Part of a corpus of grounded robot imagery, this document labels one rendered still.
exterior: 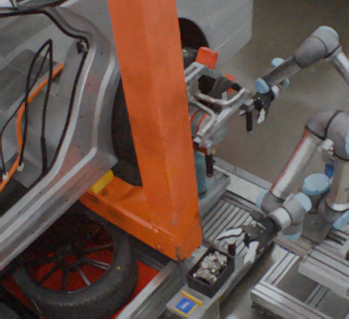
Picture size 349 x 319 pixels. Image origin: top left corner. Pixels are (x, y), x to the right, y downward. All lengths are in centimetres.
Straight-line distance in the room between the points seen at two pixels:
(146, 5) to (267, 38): 321
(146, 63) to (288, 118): 236
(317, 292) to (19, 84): 192
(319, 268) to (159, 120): 96
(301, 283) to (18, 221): 148
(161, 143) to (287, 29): 308
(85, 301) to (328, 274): 113
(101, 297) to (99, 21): 126
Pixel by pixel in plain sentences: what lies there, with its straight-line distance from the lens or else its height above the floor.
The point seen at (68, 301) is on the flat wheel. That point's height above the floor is 50.
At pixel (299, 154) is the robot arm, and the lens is 213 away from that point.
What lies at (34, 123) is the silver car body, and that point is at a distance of 289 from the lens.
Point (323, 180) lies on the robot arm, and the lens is 241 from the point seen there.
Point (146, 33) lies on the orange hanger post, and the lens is 188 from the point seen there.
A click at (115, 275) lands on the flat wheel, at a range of 283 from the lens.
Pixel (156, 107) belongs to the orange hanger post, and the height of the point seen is 149.
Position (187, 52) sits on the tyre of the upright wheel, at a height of 116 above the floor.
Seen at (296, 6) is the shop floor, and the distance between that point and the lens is 546.
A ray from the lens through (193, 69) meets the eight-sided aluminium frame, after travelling 284.
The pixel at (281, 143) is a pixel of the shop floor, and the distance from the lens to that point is 403.
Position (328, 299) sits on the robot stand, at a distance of 305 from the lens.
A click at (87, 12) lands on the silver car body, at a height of 162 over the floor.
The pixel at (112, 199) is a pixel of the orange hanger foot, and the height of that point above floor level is 68.
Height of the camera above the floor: 284
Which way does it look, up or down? 44 degrees down
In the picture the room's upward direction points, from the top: 8 degrees counter-clockwise
